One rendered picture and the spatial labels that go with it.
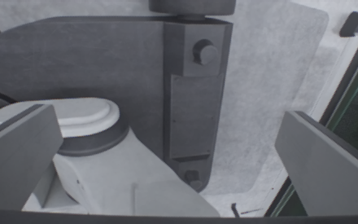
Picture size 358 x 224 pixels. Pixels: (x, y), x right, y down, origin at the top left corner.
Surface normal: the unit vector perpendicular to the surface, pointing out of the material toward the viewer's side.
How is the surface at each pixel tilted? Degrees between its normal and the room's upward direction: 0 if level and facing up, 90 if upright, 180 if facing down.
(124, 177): 90
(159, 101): 0
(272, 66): 0
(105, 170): 90
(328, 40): 0
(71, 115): 90
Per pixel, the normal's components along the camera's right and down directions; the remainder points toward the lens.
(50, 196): 0.04, -0.87
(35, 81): 0.21, 0.49
